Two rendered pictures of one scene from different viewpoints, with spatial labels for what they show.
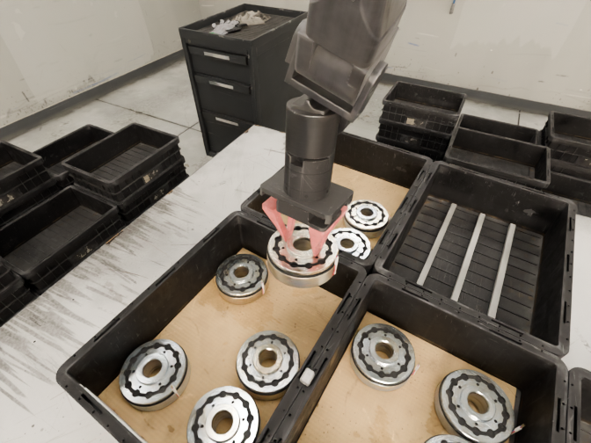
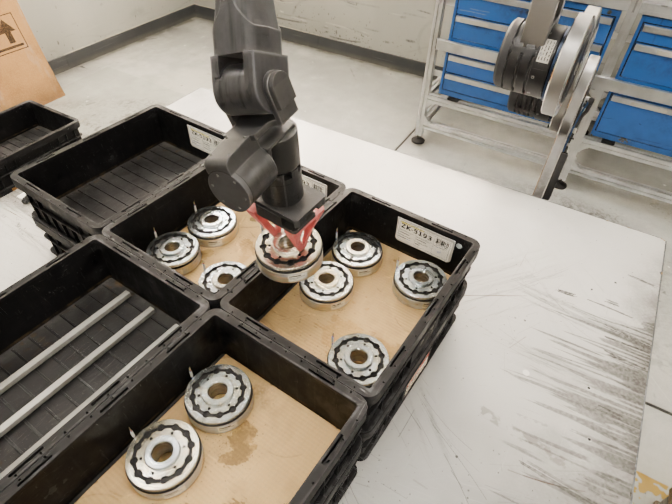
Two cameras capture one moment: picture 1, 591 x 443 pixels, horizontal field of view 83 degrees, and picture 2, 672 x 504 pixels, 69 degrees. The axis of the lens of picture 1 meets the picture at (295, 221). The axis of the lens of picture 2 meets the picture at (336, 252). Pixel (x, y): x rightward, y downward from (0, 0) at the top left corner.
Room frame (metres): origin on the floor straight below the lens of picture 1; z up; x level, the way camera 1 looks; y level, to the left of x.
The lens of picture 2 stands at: (0.85, 0.07, 1.54)
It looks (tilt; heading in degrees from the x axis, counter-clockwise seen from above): 44 degrees down; 181
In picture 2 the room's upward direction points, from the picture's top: 2 degrees clockwise
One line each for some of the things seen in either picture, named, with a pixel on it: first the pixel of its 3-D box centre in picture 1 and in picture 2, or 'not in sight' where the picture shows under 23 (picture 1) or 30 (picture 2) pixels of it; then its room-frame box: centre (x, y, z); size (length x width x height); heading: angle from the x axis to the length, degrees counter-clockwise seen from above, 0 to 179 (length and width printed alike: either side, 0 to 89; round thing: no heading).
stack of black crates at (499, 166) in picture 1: (477, 192); not in sight; (1.24, -0.88, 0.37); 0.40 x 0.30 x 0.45; 62
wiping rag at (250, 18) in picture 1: (251, 17); not in sight; (2.20, 0.25, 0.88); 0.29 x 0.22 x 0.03; 152
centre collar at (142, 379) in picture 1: (152, 368); (421, 277); (0.21, 0.23, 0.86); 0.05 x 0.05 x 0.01
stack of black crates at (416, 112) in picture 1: (415, 134); not in sight; (1.78, -0.71, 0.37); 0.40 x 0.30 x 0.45; 62
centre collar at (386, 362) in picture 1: (383, 350); (225, 279); (0.24, -0.14, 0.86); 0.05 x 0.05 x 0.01
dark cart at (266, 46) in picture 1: (254, 98); not in sight; (2.07, 0.26, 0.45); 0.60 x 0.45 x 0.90; 152
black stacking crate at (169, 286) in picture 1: (234, 335); (356, 294); (0.27, 0.10, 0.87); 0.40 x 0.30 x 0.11; 148
